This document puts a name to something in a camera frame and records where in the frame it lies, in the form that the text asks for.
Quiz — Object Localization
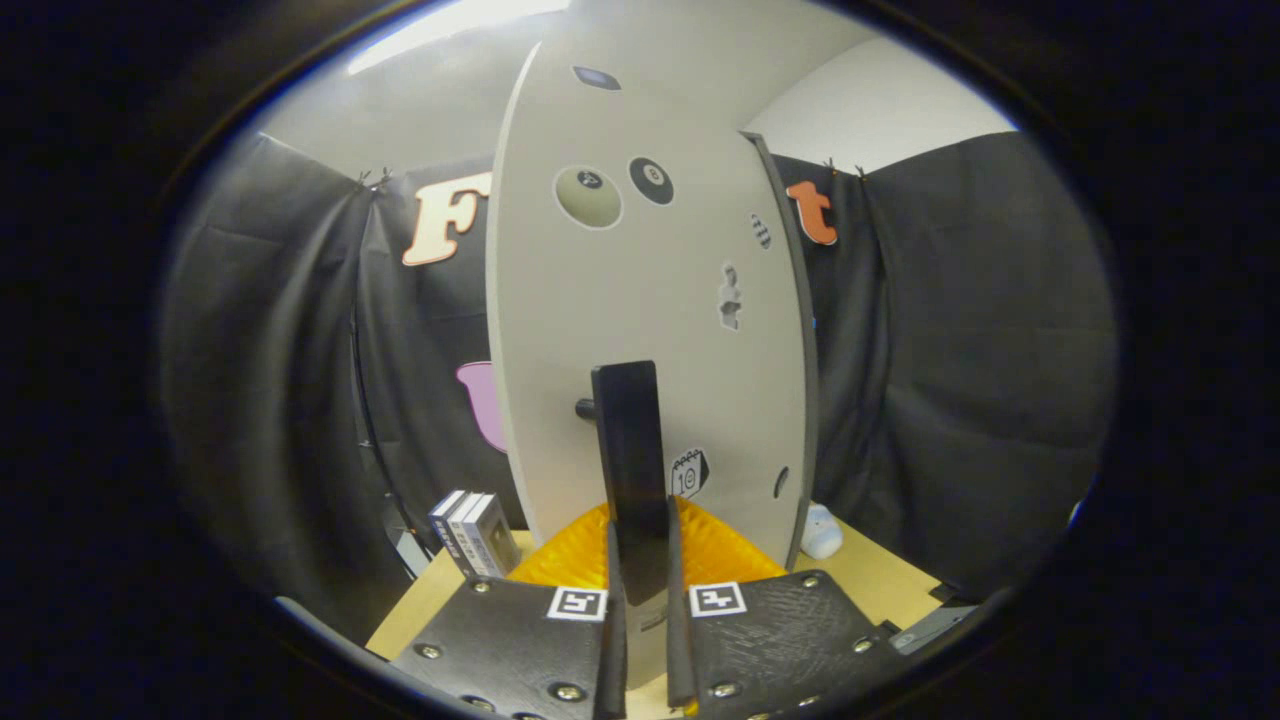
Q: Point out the white cabinet door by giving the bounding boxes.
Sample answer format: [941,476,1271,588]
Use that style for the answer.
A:
[485,0,809,691]

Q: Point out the white spine book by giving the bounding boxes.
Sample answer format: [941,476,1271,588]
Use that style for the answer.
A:
[448,492,491,579]

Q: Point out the black door handle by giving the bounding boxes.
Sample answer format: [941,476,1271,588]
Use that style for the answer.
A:
[575,360,673,608]

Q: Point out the grey cover book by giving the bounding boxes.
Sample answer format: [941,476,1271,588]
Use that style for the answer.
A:
[465,493,523,579]

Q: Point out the white rounded object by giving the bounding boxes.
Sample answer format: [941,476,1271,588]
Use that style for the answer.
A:
[800,503,844,561]

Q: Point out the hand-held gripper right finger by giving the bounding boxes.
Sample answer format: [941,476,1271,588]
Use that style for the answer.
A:
[666,497,903,719]

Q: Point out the thin black cable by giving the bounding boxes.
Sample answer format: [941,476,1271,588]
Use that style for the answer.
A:
[350,300,421,571]

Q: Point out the black backdrop cloth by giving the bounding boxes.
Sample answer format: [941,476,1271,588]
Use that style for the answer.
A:
[160,130,1116,641]

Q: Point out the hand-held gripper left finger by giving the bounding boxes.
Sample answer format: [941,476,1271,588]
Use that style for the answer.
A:
[388,503,629,720]

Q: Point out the grey cabinet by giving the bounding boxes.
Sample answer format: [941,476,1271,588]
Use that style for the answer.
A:
[740,130,821,571]

